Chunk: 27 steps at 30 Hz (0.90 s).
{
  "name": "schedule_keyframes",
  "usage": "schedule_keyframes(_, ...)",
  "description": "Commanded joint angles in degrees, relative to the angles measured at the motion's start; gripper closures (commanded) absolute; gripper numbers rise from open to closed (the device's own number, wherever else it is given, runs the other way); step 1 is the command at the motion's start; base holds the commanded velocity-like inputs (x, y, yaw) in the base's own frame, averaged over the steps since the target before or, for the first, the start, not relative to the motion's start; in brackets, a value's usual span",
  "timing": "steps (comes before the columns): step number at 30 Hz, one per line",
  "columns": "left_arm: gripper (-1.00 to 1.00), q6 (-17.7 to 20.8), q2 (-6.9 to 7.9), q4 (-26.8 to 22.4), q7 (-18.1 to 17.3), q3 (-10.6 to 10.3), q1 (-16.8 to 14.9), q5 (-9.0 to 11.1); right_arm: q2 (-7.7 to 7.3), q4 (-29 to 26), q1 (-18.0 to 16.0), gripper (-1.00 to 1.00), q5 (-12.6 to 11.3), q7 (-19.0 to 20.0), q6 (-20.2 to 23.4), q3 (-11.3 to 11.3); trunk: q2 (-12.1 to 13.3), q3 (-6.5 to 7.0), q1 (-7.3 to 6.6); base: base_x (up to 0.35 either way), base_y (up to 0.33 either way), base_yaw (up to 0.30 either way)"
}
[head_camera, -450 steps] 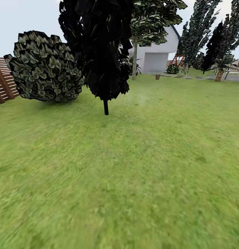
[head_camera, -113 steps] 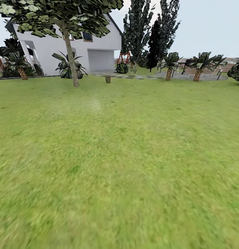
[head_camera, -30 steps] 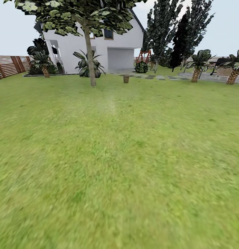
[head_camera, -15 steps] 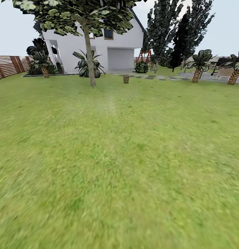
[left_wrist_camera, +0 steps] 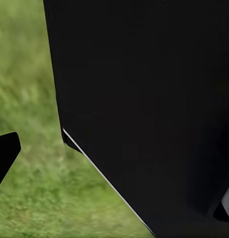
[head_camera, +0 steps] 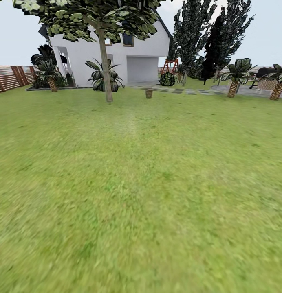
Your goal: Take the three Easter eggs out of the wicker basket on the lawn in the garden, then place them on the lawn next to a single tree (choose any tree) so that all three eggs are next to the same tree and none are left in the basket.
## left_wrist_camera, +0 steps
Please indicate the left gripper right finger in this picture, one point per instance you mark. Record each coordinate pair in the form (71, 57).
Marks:
(223, 146)

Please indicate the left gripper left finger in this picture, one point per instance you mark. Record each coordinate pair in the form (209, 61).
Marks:
(9, 150)

